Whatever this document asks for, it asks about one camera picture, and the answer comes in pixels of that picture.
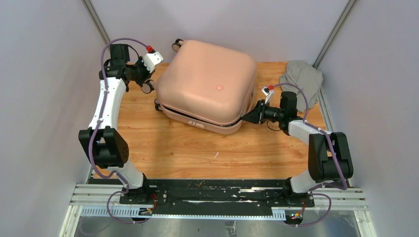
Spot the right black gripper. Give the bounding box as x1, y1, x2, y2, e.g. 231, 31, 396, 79
241, 99, 284, 125

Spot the pink suitcase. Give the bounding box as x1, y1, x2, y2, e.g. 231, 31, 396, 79
153, 39, 257, 135

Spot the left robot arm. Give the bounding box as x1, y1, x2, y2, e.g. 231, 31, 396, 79
78, 44, 154, 204

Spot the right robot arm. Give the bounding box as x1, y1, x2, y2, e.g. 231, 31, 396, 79
242, 91, 354, 206

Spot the grey crumpled cloth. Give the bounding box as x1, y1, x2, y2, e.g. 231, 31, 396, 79
279, 60, 323, 113

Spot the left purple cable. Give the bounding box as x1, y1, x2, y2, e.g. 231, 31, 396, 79
87, 38, 158, 225

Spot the purple cable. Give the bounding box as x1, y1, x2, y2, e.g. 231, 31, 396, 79
271, 82, 349, 228
87, 38, 158, 225

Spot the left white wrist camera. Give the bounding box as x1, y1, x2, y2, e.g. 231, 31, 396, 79
142, 52, 164, 73

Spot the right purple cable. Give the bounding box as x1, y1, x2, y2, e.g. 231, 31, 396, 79
271, 82, 349, 228

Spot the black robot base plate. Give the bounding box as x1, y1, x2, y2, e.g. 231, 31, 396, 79
105, 179, 314, 217

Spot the aluminium frame rail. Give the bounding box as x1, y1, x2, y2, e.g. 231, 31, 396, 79
60, 178, 377, 237

